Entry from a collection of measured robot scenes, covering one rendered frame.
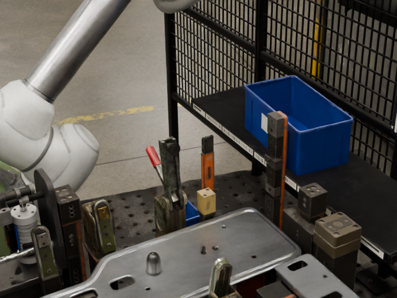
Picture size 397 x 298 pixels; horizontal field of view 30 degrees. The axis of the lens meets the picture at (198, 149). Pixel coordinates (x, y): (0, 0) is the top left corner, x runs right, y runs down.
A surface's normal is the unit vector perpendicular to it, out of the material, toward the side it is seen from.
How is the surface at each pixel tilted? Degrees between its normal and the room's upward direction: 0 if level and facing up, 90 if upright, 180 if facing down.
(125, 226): 0
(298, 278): 0
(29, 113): 77
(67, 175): 88
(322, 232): 89
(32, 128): 85
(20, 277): 0
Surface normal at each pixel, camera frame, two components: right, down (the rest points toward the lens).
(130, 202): -0.02, -0.87
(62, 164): 0.37, 0.33
